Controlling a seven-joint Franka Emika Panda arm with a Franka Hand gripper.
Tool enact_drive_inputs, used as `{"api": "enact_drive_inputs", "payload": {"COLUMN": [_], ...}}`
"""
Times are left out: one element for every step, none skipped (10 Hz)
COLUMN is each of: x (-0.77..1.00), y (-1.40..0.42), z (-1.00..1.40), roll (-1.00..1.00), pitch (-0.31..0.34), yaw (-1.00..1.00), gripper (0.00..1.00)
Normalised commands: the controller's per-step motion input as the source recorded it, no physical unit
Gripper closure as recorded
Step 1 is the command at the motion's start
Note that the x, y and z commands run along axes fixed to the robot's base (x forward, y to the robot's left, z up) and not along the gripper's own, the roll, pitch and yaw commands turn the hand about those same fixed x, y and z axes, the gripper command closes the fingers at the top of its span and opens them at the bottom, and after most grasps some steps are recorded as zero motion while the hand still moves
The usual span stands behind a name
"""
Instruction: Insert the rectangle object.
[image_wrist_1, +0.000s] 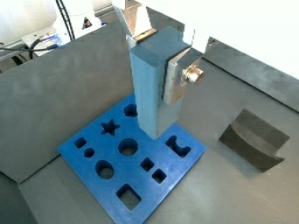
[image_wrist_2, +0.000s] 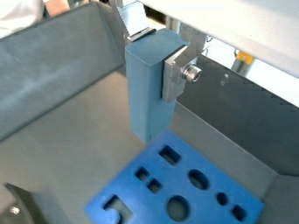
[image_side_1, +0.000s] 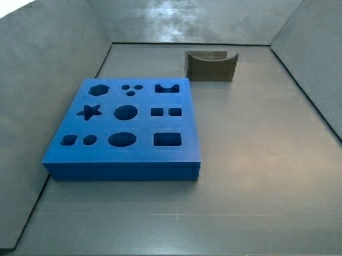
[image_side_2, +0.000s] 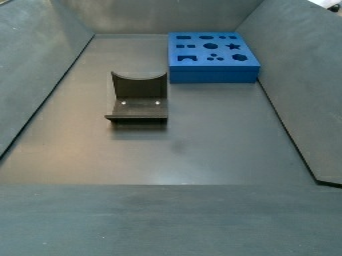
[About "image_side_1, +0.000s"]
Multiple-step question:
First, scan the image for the blue shape sorter board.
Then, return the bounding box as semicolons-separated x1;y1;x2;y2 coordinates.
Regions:
43;78;202;181

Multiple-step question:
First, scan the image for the grey concave rectangle block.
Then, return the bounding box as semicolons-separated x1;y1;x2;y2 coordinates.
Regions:
186;51;240;82

